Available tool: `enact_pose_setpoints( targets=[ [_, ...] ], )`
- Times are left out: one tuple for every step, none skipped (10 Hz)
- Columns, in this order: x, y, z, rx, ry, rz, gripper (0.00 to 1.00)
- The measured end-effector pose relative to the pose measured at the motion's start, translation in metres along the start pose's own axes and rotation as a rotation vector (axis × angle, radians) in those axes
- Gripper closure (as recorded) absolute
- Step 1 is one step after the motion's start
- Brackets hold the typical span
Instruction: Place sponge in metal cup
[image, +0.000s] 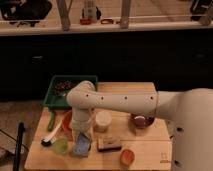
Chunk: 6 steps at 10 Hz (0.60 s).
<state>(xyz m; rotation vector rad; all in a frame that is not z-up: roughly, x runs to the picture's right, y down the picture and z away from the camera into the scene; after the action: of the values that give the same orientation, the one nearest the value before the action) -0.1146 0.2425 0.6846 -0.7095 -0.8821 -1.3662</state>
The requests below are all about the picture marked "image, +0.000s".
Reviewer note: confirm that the blue sponge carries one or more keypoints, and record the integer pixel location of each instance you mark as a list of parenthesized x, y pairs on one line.
[(82, 145)]

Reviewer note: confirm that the green plastic cup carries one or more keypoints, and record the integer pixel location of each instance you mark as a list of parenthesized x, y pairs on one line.
[(60, 146)]

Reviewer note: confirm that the green plastic tray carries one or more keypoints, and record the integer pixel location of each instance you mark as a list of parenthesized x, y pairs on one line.
[(60, 85)]

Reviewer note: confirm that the wooden block sponge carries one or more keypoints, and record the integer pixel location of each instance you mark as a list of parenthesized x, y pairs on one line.
[(108, 144)]

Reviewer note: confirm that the wooden board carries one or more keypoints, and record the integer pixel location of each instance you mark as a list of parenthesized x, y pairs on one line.
[(152, 148)]

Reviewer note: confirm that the dark red bowl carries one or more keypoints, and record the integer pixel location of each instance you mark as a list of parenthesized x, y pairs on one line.
[(141, 122)]

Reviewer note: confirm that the orange small cup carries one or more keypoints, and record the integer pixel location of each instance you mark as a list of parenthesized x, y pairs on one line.
[(127, 157)]

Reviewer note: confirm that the white cup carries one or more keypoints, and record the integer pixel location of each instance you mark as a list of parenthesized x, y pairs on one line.
[(102, 121)]

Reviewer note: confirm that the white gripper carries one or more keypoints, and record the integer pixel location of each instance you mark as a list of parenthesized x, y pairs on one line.
[(81, 122)]

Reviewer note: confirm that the black pole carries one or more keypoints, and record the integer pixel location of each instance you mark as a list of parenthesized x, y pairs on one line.
[(17, 156)]

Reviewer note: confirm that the green handled utensil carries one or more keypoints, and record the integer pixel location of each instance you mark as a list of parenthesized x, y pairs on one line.
[(51, 121)]

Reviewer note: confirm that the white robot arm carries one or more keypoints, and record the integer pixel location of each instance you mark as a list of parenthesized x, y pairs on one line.
[(190, 111)]

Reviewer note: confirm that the orange plate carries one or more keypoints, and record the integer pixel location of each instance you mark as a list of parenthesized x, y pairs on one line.
[(65, 125)]

